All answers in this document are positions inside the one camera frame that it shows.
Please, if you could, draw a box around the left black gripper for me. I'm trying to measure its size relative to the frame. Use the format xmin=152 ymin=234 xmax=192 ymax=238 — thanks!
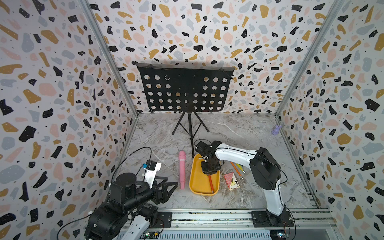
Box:
xmin=123 ymin=175 xmax=179 ymax=213

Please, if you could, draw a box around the yellow plastic storage tray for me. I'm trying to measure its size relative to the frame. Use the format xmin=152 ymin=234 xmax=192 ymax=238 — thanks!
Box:
xmin=189 ymin=154 xmax=221 ymax=196

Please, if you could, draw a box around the yellow-sleeved hex key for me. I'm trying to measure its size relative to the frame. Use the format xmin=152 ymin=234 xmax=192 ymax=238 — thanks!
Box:
xmin=236 ymin=164 xmax=246 ymax=174

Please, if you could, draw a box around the red-sleeved hex key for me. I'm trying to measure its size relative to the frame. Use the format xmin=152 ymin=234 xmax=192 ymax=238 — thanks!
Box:
xmin=208 ymin=175 xmax=215 ymax=194

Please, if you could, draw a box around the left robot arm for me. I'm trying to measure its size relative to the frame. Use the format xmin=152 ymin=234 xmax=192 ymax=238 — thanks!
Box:
xmin=85 ymin=173 xmax=179 ymax=240

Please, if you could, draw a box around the red playing card box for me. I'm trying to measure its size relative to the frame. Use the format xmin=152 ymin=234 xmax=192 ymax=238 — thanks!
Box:
xmin=224 ymin=172 xmax=240 ymax=190

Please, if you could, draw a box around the pink toy microphone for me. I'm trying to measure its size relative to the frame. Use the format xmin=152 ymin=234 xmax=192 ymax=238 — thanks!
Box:
xmin=179 ymin=151 xmax=186 ymax=190

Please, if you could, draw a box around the small purple figurine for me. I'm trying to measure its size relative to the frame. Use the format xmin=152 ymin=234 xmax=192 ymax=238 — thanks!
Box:
xmin=272 ymin=125 xmax=282 ymax=136

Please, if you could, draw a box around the black perforated music stand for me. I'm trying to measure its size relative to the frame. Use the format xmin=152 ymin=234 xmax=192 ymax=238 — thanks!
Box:
xmin=136 ymin=64 xmax=235 ymax=143

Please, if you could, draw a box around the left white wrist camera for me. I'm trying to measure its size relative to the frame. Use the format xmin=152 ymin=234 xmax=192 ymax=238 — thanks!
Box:
xmin=144 ymin=161 xmax=162 ymax=189

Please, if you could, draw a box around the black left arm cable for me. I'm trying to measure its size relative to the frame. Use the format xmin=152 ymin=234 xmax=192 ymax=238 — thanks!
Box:
xmin=56 ymin=146 xmax=153 ymax=240

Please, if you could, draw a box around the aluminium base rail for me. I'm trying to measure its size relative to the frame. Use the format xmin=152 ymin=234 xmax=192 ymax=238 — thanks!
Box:
xmin=83 ymin=208 xmax=337 ymax=240

